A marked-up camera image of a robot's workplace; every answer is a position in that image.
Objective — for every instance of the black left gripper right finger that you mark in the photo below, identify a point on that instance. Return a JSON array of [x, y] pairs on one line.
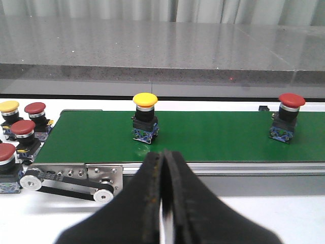
[[200, 216]]

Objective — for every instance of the grey stone counter right slab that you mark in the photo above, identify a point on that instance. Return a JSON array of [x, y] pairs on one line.
[[301, 47]]

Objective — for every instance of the red push button front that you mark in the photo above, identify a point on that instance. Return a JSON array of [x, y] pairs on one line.
[[11, 172]]

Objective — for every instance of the grey stone counter slab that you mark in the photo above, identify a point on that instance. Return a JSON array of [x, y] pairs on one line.
[[54, 48], [301, 47]]

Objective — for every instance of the red mushroom push button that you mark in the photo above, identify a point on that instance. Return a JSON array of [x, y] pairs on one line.
[[285, 119]]

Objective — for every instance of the red push button middle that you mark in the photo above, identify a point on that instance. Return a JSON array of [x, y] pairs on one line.
[[29, 145]]

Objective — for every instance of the red push button back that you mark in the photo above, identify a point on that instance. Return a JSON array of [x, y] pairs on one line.
[[36, 113]]

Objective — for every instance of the grey pleated curtain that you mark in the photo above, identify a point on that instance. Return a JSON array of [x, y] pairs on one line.
[[296, 13]]

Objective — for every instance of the yellow push button far left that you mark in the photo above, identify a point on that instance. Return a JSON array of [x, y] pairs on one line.
[[10, 113]]

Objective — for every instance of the aluminium conveyor frame rail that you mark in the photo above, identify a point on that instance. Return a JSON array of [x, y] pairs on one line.
[[256, 168]]

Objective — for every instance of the yellow mushroom push button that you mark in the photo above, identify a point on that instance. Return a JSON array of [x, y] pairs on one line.
[[145, 123]]

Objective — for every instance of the steel conveyor end plate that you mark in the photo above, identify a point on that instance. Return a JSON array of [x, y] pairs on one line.
[[104, 173]]

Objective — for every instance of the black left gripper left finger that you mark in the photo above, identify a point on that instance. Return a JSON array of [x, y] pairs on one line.
[[131, 217]]

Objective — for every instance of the black conveyor drive belt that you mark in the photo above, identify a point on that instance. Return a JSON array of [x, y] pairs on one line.
[[51, 183]]

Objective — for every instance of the small black block behind belt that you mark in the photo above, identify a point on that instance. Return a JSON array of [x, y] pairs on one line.
[[263, 108]]

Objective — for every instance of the green conveyor belt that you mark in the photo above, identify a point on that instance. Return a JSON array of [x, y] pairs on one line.
[[106, 136]]

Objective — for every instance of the grey stone counter left slab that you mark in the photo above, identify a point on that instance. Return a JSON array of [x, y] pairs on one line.
[[54, 48]]

